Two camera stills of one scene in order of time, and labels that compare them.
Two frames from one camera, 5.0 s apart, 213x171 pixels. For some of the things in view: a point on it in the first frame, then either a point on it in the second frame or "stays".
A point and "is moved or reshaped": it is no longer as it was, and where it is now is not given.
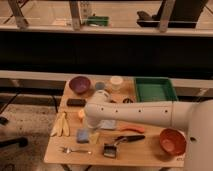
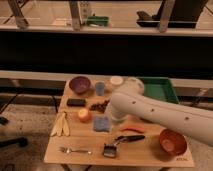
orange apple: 81,113 stays
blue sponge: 83,135 is moved or reshaped
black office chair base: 21,141 stays
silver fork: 68,150 stays
